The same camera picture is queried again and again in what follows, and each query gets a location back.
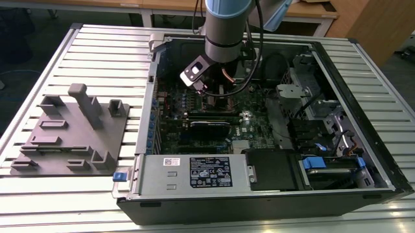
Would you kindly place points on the blue case latch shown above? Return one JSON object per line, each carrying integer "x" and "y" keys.
{"x": 119, "y": 177}

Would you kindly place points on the silver disk bay cage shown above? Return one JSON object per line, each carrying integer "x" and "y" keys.
{"x": 325, "y": 106}

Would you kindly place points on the black plastic bracket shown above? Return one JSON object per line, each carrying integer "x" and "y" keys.
{"x": 305, "y": 133}

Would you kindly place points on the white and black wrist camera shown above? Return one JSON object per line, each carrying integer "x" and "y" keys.
{"x": 194, "y": 70}

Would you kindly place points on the green motherboard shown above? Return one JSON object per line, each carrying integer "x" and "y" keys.
{"x": 257, "y": 126}

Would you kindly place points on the silver metal bracket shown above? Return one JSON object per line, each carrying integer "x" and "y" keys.
{"x": 287, "y": 93}

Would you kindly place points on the black plastic shroud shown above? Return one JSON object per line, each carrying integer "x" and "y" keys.
{"x": 275, "y": 170}

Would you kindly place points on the wooden top desk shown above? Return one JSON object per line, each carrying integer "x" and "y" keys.
{"x": 311, "y": 11}
{"x": 64, "y": 2}

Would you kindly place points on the black RAM slot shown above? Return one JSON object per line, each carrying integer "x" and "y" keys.
{"x": 214, "y": 118}
{"x": 234, "y": 120}
{"x": 214, "y": 112}

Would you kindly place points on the black PC case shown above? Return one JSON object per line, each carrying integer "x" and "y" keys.
{"x": 227, "y": 211}

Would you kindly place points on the wooden cabinet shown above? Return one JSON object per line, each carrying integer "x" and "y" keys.
{"x": 373, "y": 24}

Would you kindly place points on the silver power supply unit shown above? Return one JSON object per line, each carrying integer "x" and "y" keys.
{"x": 155, "y": 179}

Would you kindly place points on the grey case latch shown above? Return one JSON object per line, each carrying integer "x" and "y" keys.
{"x": 155, "y": 40}

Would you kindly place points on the black disk drive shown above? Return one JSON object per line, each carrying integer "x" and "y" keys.
{"x": 327, "y": 178}

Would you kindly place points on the silver finned heatsink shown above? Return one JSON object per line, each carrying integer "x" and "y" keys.
{"x": 242, "y": 143}

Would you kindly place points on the small blue clip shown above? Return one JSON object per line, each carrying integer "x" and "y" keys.
{"x": 361, "y": 162}

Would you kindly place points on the grey parts rack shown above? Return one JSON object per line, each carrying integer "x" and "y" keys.
{"x": 80, "y": 136}

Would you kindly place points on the black graphics card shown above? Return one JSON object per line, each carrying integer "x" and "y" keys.
{"x": 211, "y": 132}

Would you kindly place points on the black expansion slot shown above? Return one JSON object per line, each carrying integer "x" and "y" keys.
{"x": 201, "y": 149}

